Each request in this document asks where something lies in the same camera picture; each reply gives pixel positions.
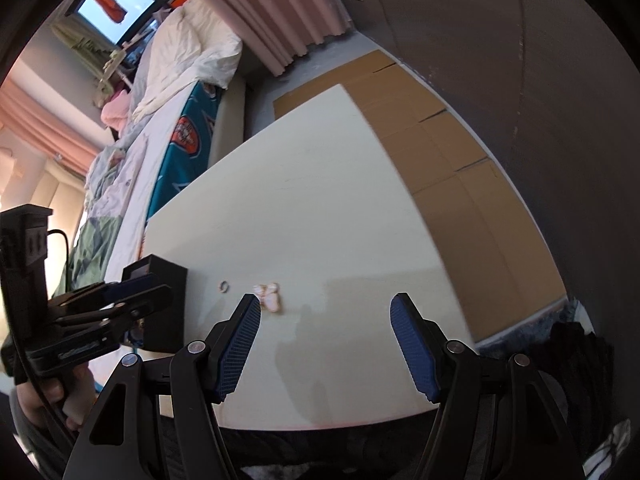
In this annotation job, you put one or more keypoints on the dark brown wardrobe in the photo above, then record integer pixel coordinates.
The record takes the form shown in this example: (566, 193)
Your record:
(525, 85)

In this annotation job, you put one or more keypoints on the white duvet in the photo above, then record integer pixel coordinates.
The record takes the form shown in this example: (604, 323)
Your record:
(190, 50)

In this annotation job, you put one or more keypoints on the brown cardboard floor sheets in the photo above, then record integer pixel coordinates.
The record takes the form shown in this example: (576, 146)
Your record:
(450, 160)

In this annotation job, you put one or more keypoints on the orange box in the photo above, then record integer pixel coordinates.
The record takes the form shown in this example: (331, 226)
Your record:
(181, 0)

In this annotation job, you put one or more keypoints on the pink butterfly hair clip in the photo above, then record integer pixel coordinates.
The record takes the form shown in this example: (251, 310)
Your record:
(267, 297)

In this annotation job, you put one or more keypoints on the pale floral garment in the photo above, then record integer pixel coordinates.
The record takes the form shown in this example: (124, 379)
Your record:
(115, 175)

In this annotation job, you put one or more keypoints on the dark cloth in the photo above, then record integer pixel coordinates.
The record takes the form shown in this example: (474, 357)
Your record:
(580, 360)

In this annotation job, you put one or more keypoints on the white low table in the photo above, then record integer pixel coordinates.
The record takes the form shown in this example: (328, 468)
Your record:
(310, 235)

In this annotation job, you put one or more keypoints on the orange hanging towel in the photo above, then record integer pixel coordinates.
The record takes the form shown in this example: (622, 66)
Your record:
(107, 2)

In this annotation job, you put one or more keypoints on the grey fuzzy rug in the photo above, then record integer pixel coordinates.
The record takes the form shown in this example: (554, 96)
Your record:
(525, 335)

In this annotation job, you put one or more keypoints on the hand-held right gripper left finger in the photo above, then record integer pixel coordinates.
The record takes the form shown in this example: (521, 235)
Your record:
(240, 345)

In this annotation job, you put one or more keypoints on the pink plush cloth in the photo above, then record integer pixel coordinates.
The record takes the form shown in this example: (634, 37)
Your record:
(116, 110)

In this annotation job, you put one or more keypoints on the pink curtain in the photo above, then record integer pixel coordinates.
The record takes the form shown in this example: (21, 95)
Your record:
(45, 125)
(270, 10)

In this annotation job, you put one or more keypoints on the white and black cloth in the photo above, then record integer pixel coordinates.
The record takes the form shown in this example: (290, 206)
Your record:
(607, 452)

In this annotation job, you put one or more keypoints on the green hanging cloth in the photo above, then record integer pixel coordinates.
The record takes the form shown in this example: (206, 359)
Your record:
(80, 35)

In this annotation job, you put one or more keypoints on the bed with teal sheet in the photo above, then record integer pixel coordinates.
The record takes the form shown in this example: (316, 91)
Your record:
(195, 130)

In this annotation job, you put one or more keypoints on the black gift box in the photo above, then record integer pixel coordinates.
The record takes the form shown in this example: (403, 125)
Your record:
(167, 310)

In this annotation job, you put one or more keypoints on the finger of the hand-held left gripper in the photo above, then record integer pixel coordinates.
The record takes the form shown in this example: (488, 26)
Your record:
(150, 297)
(127, 285)

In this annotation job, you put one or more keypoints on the green striped cloth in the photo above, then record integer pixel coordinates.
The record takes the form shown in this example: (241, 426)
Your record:
(92, 250)

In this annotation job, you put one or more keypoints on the white bedside stand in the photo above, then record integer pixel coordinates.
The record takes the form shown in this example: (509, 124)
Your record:
(117, 62)

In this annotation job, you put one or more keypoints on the white blanket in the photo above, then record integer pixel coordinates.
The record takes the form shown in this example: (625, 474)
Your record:
(150, 160)

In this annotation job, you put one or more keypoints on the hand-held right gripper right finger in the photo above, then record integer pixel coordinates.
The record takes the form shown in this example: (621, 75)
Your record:
(415, 347)

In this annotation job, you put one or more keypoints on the person's left hand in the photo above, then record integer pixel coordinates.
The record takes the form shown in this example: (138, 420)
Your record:
(75, 410)

